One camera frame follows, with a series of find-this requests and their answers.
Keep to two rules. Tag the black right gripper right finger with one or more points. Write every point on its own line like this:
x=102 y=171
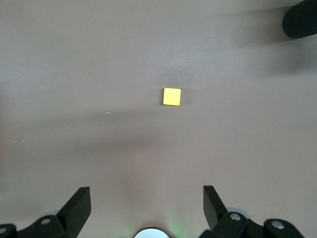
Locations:
x=213 y=208

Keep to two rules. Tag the brown table cover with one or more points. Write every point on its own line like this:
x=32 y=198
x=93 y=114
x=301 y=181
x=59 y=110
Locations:
x=74 y=74

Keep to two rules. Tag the yellow block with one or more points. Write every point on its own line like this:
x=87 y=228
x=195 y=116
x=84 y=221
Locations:
x=172 y=96

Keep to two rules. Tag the black ribbed round object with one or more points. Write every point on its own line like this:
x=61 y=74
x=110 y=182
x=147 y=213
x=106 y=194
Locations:
x=301 y=19

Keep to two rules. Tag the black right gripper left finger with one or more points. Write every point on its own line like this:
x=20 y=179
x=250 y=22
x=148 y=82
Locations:
x=74 y=210

